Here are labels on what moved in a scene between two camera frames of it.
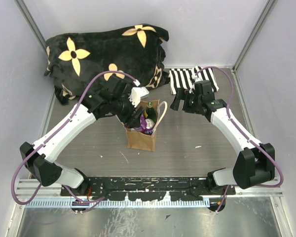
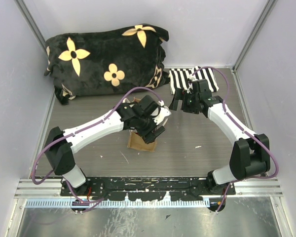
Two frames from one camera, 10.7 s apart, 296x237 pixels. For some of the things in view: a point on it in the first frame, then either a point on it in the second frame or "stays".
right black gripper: [180, 95] stays
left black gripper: [134, 120] → [149, 136]
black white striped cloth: [185, 78] stays
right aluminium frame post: [269, 5] stays
